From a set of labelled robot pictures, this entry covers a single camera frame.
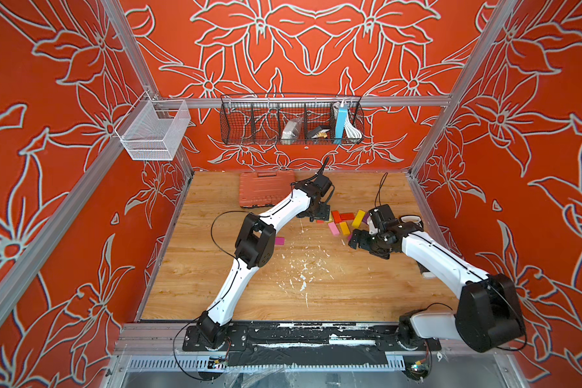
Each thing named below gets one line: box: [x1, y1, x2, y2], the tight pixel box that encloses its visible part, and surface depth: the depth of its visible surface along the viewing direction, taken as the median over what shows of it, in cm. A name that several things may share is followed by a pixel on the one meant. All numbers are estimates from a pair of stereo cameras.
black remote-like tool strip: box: [399, 215, 424, 225], surface depth 103 cm
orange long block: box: [339, 221, 351, 236], surface depth 100 cm
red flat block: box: [339, 212, 355, 221], surface depth 103 cm
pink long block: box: [328, 221, 341, 237], surface depth 100 cm
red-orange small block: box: [331, 210, 342, 224], surface depth 103 cm
